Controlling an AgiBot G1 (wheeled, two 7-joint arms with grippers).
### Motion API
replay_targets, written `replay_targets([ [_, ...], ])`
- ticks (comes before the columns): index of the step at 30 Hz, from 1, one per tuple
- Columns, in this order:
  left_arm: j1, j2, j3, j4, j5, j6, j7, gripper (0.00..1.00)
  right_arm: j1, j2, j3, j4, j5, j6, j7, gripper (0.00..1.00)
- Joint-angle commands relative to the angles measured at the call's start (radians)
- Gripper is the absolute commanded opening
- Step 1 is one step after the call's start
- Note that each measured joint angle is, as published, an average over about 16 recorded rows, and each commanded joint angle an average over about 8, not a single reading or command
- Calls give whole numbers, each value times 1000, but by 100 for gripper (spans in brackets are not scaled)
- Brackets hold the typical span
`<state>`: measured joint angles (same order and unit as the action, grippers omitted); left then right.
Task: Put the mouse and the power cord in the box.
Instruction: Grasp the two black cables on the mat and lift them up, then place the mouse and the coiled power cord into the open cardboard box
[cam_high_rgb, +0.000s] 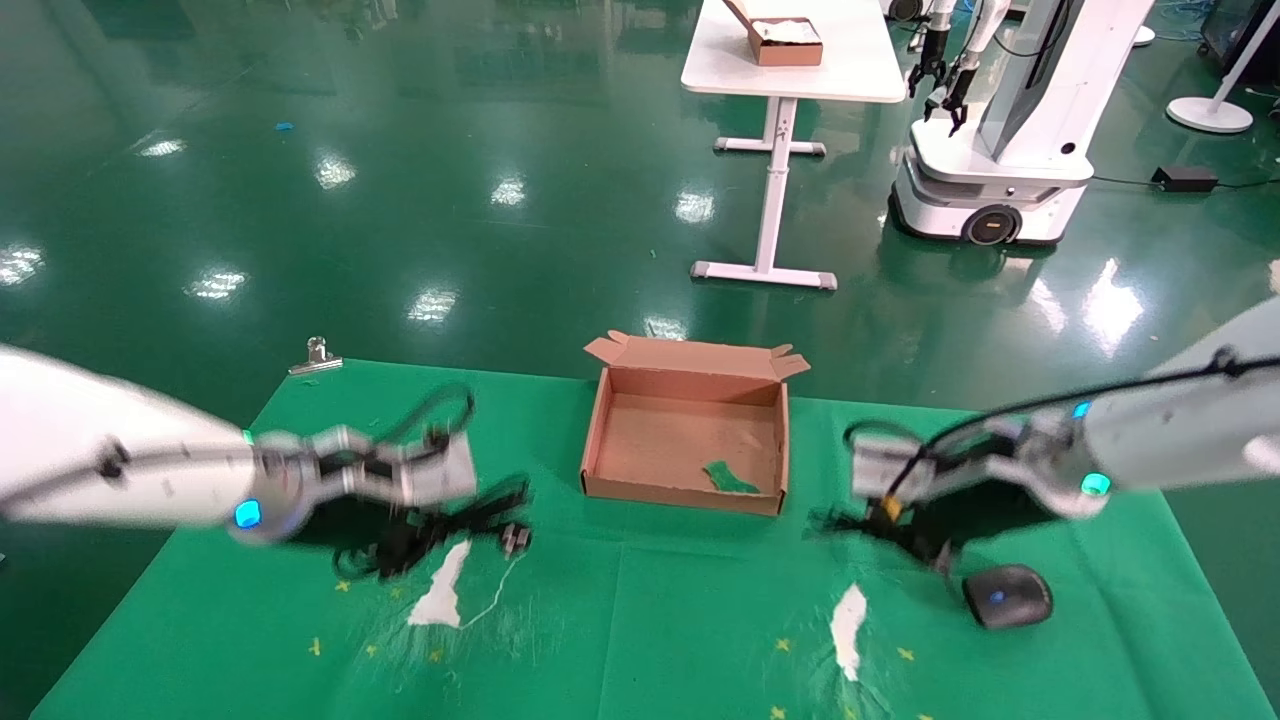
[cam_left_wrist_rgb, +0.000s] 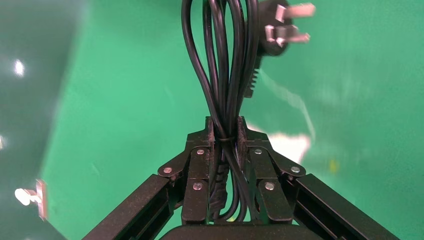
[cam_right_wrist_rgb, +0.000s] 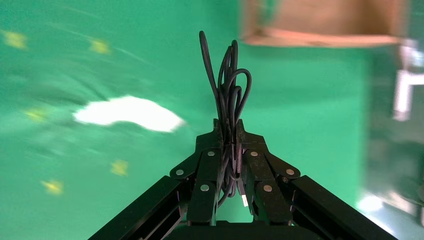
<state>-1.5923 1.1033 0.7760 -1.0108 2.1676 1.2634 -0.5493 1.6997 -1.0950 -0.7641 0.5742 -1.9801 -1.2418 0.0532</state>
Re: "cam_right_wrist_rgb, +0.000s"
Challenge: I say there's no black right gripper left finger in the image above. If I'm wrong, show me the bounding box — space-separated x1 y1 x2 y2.
87 118 224 240

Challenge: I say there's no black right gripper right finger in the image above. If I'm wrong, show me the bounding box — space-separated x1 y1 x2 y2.
235 118 398 240

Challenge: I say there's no thin black USB cable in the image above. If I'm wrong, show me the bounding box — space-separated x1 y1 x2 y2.
198 30 253 210

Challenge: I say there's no open brown cardboard box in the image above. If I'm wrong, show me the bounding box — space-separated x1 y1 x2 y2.
240 0 410 48

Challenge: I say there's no green table cloth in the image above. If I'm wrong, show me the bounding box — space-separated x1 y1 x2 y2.
0 0 375 240

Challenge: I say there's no white background table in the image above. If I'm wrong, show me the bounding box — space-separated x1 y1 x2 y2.
393 39 424 122

